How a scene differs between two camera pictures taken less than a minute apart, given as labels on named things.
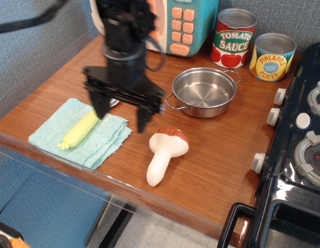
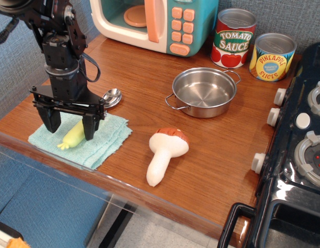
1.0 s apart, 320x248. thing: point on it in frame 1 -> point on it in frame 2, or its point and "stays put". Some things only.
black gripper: x=126 y=80 -> x=68 y=91
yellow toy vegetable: x=79 y=130 stays put
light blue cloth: x=93 y=149 stays put
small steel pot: x=203 y=92 stays put
